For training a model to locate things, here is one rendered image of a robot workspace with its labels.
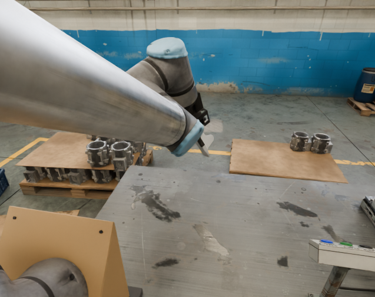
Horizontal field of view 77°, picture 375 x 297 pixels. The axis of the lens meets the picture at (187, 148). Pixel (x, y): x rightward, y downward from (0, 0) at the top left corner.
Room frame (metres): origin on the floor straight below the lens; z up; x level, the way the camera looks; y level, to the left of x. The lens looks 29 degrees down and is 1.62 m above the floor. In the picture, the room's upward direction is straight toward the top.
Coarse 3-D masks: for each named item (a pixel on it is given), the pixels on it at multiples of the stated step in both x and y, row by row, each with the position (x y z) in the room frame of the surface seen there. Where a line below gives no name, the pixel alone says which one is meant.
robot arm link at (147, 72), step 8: (136, 64) 0.58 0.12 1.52; (144, 64) 0.56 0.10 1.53; (152, 64) 0.56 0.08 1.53; (128, 72) 0.54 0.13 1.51; (136, 72) 0.54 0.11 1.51; (144, 72) 0.54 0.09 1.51; (152, 72) 0.54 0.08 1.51; (160, 72) 0.55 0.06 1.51; (144, 80) 0.53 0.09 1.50; (152, 80) 0.54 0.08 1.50; (160, 80) 0.55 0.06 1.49; (152, 88) 0.51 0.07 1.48; (160, 88) 0.53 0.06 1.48
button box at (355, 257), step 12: (312, 240) 0.47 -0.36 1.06; (312, 252) 0.44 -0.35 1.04; (324, 252) 0.42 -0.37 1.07; (336, 252) 0.42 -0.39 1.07; (348, 252) 0.41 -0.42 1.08; (360, 252) 0.41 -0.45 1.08; (372, 252) 0.41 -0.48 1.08; (324, 264) 0.40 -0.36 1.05; (336, 264) 0.40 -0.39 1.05; (348, 264) 0.40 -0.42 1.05; (360, 264) 0.39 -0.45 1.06; (372, 264) 0.39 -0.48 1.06
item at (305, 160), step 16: (240, 144) 2.75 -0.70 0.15; (256, 144) 2.75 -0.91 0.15; (272, 144) 2.75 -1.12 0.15; (288, 144) 2.75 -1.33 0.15; (304, 144) 2.55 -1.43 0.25; (320, 144) 2.50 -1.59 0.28; (240, 160) 2.36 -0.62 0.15; (256, 160) 2.36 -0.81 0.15; (272, 160) 2.36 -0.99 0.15; (288, 160) 2.36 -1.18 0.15; (304, 160) 2.36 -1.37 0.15; (320, 160) 2.36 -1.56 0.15; (272, 176) 2.07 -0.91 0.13; (288, 176) 2.04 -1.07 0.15; (304, 176) 2.04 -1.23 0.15; (320, 176) 2.04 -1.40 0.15; (336, 176) 2.04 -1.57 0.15
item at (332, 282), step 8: (336, 272) 0.42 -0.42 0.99; (344, 272) 0.41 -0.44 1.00; (328, 280) 0.43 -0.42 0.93; (336, 280) 0.41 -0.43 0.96; (328, 288) 0.42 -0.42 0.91; (336, 288) 0.41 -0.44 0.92; (344, 288) 0.47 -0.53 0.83; (352, 288) 0.47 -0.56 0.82; (360, 288) 0.47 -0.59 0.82; (312, 296) 0.45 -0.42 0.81; (320, 296) 0.43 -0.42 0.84; (328, 296) 0.41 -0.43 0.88
